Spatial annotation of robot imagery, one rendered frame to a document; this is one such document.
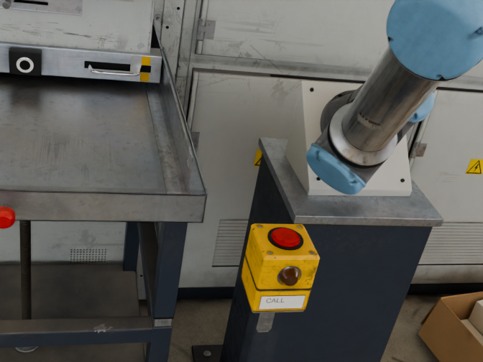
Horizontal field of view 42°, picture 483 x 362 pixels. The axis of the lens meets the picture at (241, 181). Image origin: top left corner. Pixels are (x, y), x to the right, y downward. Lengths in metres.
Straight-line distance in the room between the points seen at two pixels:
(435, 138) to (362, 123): 1.02
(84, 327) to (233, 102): 0.76
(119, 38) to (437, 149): 1.07
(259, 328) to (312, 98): 0.56
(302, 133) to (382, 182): 0.20
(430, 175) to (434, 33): 1.34
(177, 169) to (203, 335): 0.98
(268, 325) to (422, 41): 0.45
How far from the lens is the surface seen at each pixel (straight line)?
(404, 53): 0.77
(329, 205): 1.25
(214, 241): 1.93
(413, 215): 1.31
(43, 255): 1.94
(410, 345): 2.17
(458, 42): 0.73
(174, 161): 1.10
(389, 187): 1.34
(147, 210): 1.02
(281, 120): 1.75
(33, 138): 1.14
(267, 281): 0.85
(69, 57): 1.33
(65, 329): 1.22
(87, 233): 1.89
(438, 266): 2.31
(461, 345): 2.05
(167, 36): 1.62
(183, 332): 1.98
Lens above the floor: 1.39
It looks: 30 degrees down
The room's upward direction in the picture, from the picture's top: 11 degrees clockwise
